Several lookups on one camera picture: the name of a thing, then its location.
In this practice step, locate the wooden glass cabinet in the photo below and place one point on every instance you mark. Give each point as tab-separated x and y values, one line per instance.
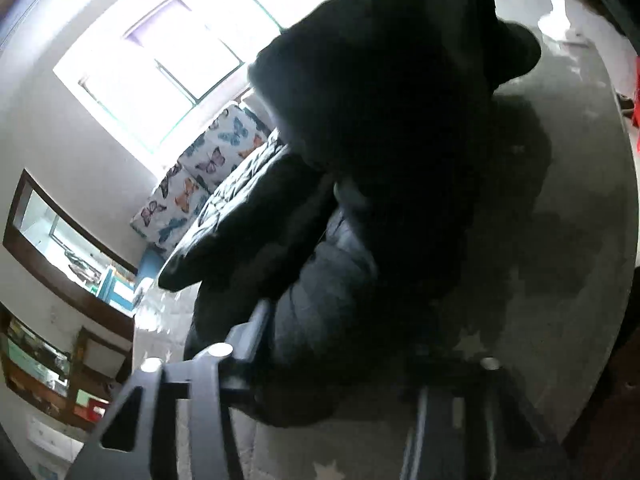
30	355

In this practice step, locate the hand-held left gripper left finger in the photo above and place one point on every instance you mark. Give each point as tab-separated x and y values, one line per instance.
250	340

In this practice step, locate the blue cabinet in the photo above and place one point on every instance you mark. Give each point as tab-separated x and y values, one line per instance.
117	292

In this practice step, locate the green framed window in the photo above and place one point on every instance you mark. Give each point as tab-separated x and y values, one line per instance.
150	60

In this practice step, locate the red plastic stool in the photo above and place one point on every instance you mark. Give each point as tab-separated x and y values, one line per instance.
636	110
97	407

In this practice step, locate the white pillow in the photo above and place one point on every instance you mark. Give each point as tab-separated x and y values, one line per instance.
265	105

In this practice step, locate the wooden table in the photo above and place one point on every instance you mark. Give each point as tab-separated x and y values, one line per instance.
100	340

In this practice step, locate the black down jacket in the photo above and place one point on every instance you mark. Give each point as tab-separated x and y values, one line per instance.
400	110

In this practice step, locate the butterfly print pillow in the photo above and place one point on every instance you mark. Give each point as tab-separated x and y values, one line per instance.
225	145
165	210

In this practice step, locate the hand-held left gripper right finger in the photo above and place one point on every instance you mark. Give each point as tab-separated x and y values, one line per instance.
450	425

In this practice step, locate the white cabinet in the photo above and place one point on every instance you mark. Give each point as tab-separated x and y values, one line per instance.
50	435

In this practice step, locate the grey star quilted mattress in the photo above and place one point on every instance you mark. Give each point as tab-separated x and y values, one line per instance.
575	185

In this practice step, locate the blue headboard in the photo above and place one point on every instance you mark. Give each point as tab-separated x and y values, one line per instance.
150	270

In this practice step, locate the beige cloth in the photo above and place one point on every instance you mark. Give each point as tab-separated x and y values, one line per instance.
552	20

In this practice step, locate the brown door frame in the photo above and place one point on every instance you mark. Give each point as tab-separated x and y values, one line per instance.
50	270

